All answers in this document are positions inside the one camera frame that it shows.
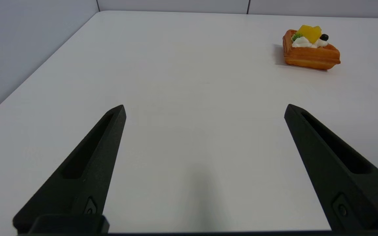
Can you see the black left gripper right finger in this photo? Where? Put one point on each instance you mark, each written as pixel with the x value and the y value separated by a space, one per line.
pixel 336 170

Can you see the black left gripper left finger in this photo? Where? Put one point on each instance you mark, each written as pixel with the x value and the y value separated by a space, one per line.
pixel 87 170

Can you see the triangle waffle bread with fruit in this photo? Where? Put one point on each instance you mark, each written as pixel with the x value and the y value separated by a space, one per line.
pixel 310 55

